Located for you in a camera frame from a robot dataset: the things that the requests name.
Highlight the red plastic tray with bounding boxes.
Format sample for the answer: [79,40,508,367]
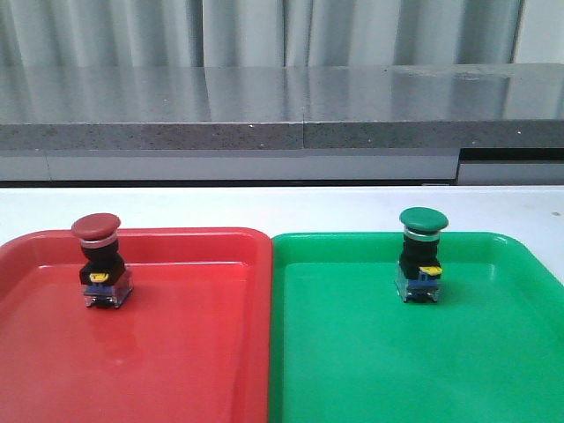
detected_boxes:
[1,228,272,422]

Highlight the grey stone counter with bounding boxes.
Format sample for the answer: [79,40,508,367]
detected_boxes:
[0,63,564,188]

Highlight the grey pleated curtain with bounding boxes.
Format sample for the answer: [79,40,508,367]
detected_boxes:
[1,1,523,67]

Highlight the green mushroom push button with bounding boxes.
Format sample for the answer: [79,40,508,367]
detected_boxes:
[396,207,449,303]

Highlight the green plastic tray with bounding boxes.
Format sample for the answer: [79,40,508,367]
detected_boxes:
[269,232,563,422]

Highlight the red mushroom push button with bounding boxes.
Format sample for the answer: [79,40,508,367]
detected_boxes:
[71,212,133,308]

